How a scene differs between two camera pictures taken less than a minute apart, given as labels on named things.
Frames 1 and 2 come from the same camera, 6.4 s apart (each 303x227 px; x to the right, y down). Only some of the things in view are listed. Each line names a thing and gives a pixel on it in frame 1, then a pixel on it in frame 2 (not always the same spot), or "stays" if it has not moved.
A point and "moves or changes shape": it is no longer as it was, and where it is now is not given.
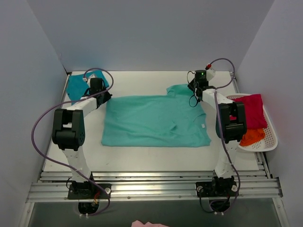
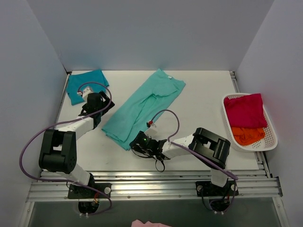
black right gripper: [192, 85] to [138, 145]
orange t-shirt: [252, 136] stays
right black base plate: [216, 189] stays
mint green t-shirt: [172, 119] moves or changes shape
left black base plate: [89, 191] stays
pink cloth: [138, 223] stays
